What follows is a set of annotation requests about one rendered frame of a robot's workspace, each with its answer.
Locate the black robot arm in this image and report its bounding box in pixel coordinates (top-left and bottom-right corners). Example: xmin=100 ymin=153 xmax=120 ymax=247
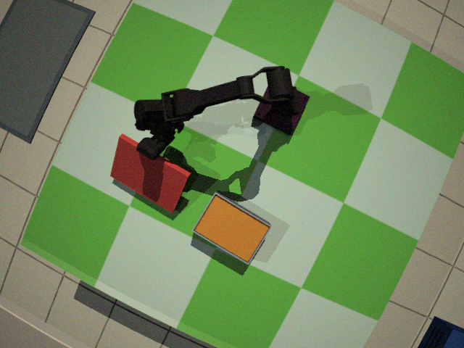
xmin=133 ymin=66 xmax=300 ymax=135

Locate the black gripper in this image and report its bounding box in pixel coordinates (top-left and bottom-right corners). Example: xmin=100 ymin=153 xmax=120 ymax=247
xmin=136 ymin=120 xmax=185 ymax=160

